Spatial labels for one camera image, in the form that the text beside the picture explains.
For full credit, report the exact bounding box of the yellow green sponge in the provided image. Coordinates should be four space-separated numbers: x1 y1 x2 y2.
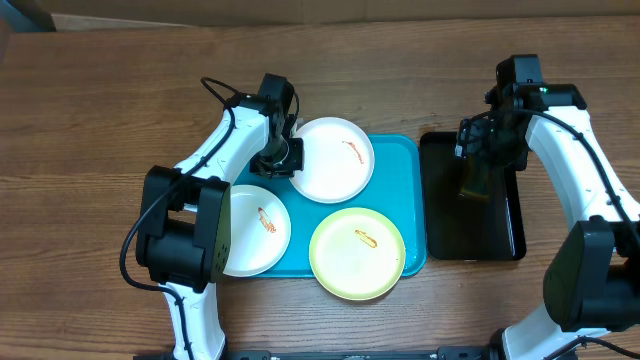
460 156 491 202

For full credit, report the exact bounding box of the white plate with stain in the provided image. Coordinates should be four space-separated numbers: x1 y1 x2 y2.
290 117 375 204

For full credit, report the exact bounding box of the yellow-green plate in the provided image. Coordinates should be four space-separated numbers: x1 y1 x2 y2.
309 207 406 301

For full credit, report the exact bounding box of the white plate near arm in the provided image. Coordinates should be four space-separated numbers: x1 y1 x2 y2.
224 185 292 277

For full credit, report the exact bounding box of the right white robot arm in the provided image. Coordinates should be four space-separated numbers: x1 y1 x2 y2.
456 82 639 359

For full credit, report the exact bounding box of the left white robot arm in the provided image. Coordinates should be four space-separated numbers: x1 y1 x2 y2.
119 93 303 359

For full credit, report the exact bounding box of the black water tray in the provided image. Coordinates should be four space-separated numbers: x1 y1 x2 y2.
419 132 526 261

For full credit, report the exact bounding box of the blue plastic tray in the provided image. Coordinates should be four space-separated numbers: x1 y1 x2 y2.
236 134 427 278

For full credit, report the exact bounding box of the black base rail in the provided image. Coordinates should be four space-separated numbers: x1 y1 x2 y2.
133 344 579 360

